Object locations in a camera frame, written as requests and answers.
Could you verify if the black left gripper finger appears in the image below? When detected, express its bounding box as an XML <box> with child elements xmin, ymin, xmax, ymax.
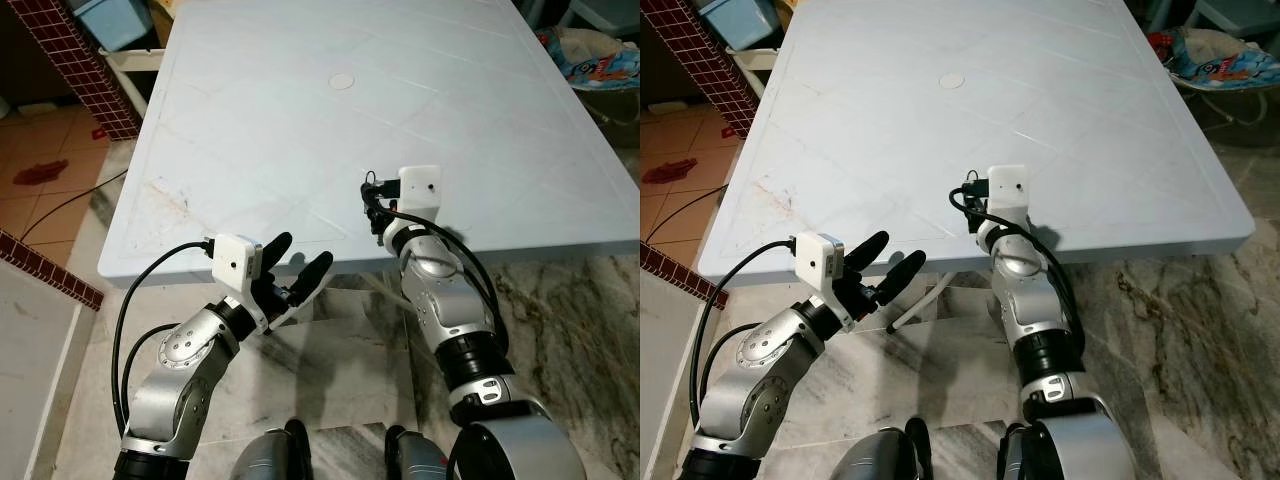
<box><xmin>846</xmin><ymin>231</ymin><xmax>890</xmax><ymax>273</ymax></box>
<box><xmin>288</xmin><ymin>251</ymin><xmax>335</xmax><ymax>307</ymax></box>
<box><xmin>876</xmin><ymin>250</ymin><xmax>928</xmax><ymax>307</ymax></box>
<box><xmin>262</xmin><ymin>232</ymin><xmax>294</xmax><ymax>273</ymax></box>

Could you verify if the white table leg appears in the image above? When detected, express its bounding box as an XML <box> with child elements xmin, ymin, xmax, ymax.
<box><xmin>887</xmin><ymin>271</ymin><xmax>947</xmax><ymax>334</ymax></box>

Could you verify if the white plastic table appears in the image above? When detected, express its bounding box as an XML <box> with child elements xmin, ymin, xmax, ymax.
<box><xmin>98</xmin><ymin>0</ymin><xmax>641</xmax><ymax>290</ymax></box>
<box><xmin>696</xmin><ymin>0</ymin><xmax>1257</xmax><ymax>292</ymax></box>

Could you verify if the robot left leg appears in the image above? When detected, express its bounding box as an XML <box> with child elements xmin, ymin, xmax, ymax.
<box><xmin>231</xmin><ymin>419</ymin><xmax>312</xmax><ymax>480</ymax></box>
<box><xmin>829</xmin><ymin>418</ymin><xmax>933</xmax><ymax>480</ymax></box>

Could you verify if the robot leg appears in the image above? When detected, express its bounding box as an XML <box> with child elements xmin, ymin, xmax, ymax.
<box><xmin>829</xmin><ymin>418</ymin><xmax>933</xmax><ymax>480</ymax></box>
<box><xmin>231</xmin><ymin>419</ymin><xmax>312</xmax><ymax>480</ymax></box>
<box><xmin>998</xmin><ymin>424</ymin><xmax>1035</xmax><ymax>480</ymax></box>
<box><xmin>384</xmin><ymin>424</ymin><xmax>453</xmax><ymax>480</ymax></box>

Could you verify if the red tiled curb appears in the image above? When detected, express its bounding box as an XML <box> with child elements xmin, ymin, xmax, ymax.
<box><xmin>0</xmin><ymin>229</ymin><xmax>107</xmax><ymax>312</ymax></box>
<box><xmin>640</xmin><ymin>240</ymin><xmax>702</xmax><ymax>310</ymax></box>

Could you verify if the robot right leg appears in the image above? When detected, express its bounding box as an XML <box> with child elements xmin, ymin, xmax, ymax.
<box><xmin>998</xmin><ymin>424</ymin><xmax>1035</xmax><ymax>480</ymax></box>
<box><xmin>384</xmin><ymin>424</ymin><xmax>453</xmax><ymax>480</ymax></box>

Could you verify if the red cloth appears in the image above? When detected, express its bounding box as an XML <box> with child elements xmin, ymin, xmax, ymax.
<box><xmin>11</xmin><ymin>157</ymin><xmax>72</xmax><ymax>187</ymax></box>
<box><xmin>640</xmin><ymin>154</ymin><xmax>697</xmax><ymax>185</ymax></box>

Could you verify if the white plastic rack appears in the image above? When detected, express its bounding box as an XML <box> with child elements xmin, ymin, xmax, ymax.
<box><xmin>100</xmin><ymin>44</ymin><xmax>167</xmax><ymax>121</ymax></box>
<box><xmin>735</xmin><ymin>44</ymin><xmax>783</xmax><ymax>101</ymax></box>

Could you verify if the red tiled pillar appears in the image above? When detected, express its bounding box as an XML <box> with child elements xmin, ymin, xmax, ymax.
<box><xmin>34</xmin><ymin>0</ymin><xmax>144</xmax><ymax>142</ymax></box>
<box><xmin>640</xmin><ymin>0</ymin><xmax>767</xmax><ymax>140</ymax></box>

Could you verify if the colourful printed cloth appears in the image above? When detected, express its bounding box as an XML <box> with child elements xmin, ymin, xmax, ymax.
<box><xmin>539</xmin><ymin>25</ymin><xmax>641</xmax><ymax>93</ymax></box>
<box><xmin>1148</xmin><ymin>27</ymin><xmax>1280</xmax><ymax>95</ymax></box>

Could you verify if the blue plastic bin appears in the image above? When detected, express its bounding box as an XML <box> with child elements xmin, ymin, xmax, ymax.
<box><xmin>696</xmin><ymin>0</ymin><xmax>777</xmax><ymax>50</ymax></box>
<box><xmin>71</xmin><ymin>0</ymin><xmax>154</xmax><ymax>52</ymax></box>

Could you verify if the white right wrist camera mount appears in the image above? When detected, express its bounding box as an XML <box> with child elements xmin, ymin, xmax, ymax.
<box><xmin>397</xmin><ymin>165</ymin><xmax>443</xmax><ymax>220</ymax></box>
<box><xmin>987</xmin><ymin>165</ymin><xmax>1032</xmax><ymax>217</ymax></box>

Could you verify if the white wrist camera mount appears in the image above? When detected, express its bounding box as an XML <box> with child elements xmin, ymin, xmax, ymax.
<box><xmin>987</xmin><ymin>165</ymin><xmax>1032</xmax><ymax>217</ymax></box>
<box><xmin>397</xmin><ymin>165</ymin><xmax>443</xmax><ymax>220</ymax></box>
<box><xmin>209</xmin><ymin>233</ymin><xmax>265</xmax><ymax>293</ymax></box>
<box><xmin>794</xmin><ymin>232</ymin><xmax>847</xmax><ymax>297</ymax></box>

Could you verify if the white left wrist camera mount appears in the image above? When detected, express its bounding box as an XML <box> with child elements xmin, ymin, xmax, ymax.
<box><xmin>209</xmin><ymin>233</ymin><xmax>265</xmax><ymax>293</ymax></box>
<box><xmin>794</xmin><ymin>232</ymin><xmax>847</xmax><ymax>297</ymax></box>

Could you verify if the black floor cable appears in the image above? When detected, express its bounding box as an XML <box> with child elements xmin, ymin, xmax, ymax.
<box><xmin>645</xmin><ymin>184</ymin><xmax>727</xmax><ymax>247</ymax></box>
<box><xmin>19</xmin><ymin>168</ymin><xmax>132</xmax><ymax>247</ymax></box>

